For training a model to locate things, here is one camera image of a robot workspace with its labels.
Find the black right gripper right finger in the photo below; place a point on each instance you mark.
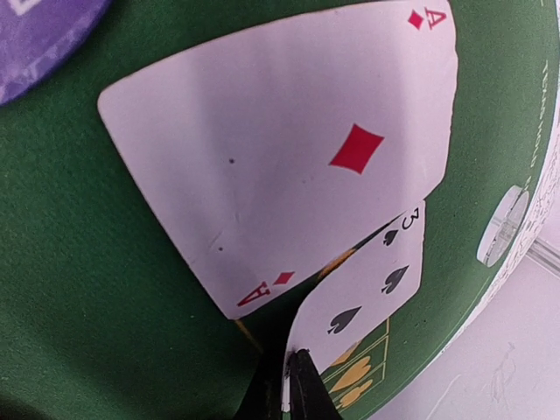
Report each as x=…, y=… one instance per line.
x=309, y=398

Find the purple small blind button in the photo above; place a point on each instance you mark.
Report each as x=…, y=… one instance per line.
x=38, y=36

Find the clear dealer button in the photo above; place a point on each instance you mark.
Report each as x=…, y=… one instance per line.
x=503, y=226

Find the three of spades card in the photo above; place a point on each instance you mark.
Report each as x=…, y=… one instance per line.
x=373, y=283

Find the green round poker mat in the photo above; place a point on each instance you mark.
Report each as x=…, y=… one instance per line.
x=100, y=316

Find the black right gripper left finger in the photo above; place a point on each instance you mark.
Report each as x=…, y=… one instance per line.
x=264, y=394

